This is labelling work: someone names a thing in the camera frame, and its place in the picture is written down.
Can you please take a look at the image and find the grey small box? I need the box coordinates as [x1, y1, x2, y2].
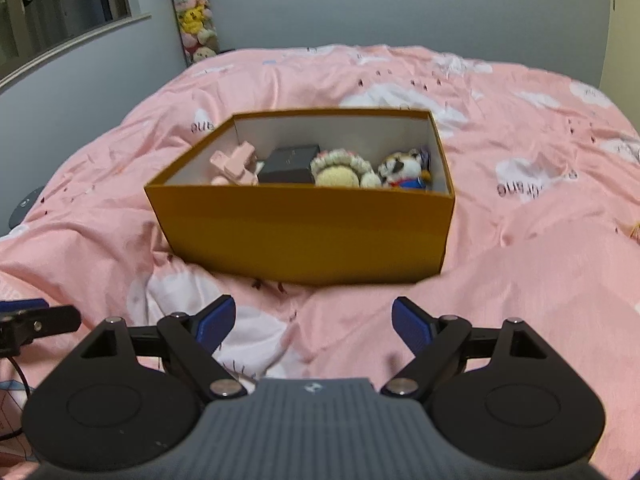
[257, 145, 320, 184]

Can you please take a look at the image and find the pink patterned duvet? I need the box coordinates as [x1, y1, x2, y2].
[1, 46, 639, 479]

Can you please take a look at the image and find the pink phone holder stick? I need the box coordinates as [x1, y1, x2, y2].
[209, 142, 258, 185]

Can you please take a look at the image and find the yellow red carton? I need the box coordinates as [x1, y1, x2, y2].
[629, 222, 640, 243]

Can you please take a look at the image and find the red panda plush toy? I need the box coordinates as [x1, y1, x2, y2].
[378, 148, 432, 190]

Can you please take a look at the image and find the hanging plush toy organizer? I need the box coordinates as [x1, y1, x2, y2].
[171, 0, 219, 65]

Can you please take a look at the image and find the round dark stool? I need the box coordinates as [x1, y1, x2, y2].
[8, 186, 43, 230]

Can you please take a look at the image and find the crocheted cream pink doll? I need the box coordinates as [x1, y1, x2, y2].
[310, 148, 382, 188]

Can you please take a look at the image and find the window with grey frame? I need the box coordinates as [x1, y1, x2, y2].
[1, 0, 149, 90]

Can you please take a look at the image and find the orange cardboard box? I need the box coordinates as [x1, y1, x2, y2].
[145, 107, 456, 286]

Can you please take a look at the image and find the black cable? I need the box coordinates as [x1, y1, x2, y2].
[0, 353, 34, 443]

